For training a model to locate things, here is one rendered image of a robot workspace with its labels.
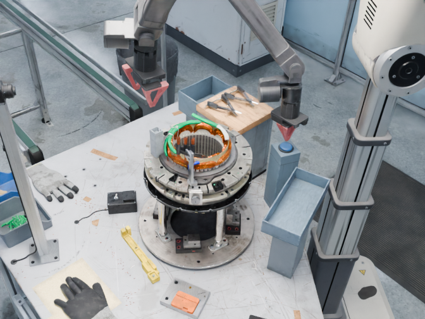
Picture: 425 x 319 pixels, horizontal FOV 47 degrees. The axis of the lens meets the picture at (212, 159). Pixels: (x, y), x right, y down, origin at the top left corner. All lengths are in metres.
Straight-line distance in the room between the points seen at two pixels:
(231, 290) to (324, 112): 2.33
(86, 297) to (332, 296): 0.95
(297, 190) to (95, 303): 0.67
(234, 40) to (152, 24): 2.71
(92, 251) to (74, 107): 2.13
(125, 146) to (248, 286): 0.79
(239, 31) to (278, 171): 2.25
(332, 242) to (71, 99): 2.47
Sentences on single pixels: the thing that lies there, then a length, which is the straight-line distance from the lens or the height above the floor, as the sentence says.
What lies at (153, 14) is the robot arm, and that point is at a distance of 1.06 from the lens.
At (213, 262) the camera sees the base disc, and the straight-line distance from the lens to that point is 1.54.
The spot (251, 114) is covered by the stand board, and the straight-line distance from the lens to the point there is 1.66.
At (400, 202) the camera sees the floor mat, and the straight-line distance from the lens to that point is 3.06.
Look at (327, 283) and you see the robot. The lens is 1.91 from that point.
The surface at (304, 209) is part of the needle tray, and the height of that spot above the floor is 1.02.
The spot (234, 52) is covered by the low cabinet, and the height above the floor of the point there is 0.21.
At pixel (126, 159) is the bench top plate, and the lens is 1.91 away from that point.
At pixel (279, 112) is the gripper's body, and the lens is 1.51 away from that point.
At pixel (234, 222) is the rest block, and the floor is 0.84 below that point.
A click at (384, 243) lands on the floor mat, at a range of 2.79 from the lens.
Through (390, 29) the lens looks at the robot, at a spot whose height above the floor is 1.54.
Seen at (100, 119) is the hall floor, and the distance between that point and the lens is 3.47.
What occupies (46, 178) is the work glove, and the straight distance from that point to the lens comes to 1.85.
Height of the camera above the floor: 2.02
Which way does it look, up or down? 41 degrees down
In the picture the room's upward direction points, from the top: 3 degrees clockwise
